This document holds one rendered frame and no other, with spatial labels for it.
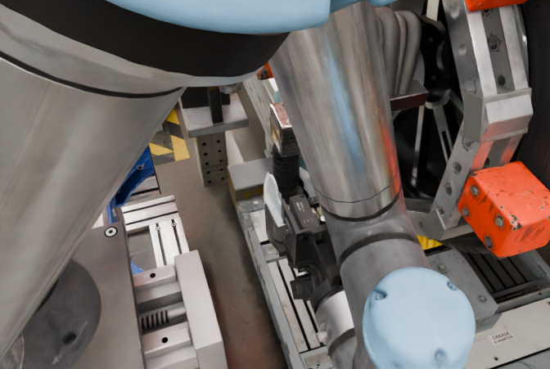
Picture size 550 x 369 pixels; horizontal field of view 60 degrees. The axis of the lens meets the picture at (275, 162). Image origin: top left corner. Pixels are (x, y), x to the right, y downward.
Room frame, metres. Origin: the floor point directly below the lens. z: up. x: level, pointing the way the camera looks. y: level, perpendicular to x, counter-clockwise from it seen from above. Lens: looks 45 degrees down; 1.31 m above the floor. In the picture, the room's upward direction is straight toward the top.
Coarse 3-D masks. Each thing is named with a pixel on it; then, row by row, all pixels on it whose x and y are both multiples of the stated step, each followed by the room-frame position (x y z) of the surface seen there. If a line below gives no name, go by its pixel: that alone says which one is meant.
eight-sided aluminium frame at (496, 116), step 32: (448, 0) 0.53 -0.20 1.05; (480, 32) 0.48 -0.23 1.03; (512, 32) 0.49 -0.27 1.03; (480, 64) 0.46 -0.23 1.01; (512, 64) 0.46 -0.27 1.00; (480, 96) 0.44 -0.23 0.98; (512, 96) 0.44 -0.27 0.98; (480, 128) 0.42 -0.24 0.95; (512, 128) 0.42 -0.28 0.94; (480, 160) 0.41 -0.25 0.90; (448, 192) 0.43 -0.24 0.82; (416, 224) 0.47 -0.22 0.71; (448, 224) 0.41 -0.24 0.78
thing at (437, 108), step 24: (432, 0) 0.72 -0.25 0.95; (432, 24) 0.71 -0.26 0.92; (432, 48) 0.76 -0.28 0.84; (528, 48) 0.50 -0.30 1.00; (432, 72) 0.74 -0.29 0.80; (456, 72) 0.63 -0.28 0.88; (528, 72) 0.49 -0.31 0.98; (432, 96) 0.70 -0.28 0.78; (456, 96) 0.61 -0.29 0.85; (408, 120) 0.81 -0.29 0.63; (432, 120) 0.81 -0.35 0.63; (456, 120) 0.62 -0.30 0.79; (408, 144) 0.75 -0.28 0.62; (432, 144) 0.75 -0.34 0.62; (408, 168) 0.68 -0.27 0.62; (432, 168) 0.68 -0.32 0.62; (432, 192) 0.58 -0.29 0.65
